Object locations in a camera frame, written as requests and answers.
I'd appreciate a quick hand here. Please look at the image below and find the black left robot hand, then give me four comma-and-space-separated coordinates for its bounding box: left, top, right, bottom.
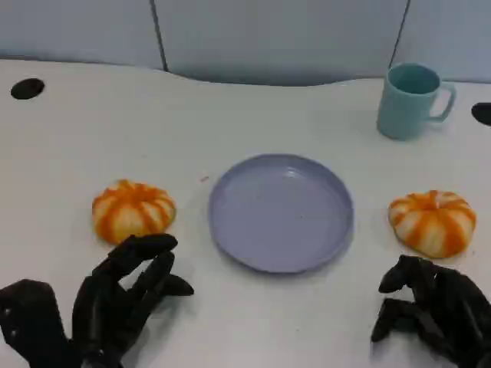
71, 232, 195, 368

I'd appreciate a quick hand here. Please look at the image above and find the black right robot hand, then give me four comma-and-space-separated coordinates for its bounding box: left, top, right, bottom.
370, 255, 491, 368

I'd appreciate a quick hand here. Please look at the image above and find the orange white toy bread roll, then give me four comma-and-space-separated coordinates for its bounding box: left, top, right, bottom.
387, 189, 477, 259
91, 179, 177, 246

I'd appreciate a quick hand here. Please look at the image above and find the lilac plate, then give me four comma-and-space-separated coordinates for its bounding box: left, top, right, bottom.
208, 153, 354, 274

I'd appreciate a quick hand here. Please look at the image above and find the pale green mug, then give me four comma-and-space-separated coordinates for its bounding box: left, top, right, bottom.
376, 62, 457, 142

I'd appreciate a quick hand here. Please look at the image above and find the grey-blue partition panel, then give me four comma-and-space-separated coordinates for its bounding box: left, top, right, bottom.
390, 0, 491, 84
153, 0, 410, 87
0, 0, 166, 72

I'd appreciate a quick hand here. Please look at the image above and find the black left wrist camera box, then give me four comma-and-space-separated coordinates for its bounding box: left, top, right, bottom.
0, 278, 72, 368

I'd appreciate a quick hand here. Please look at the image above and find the black table cable grommet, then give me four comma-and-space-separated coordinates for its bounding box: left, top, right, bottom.
470, 102, 491, 127
10, 77, 45, 100

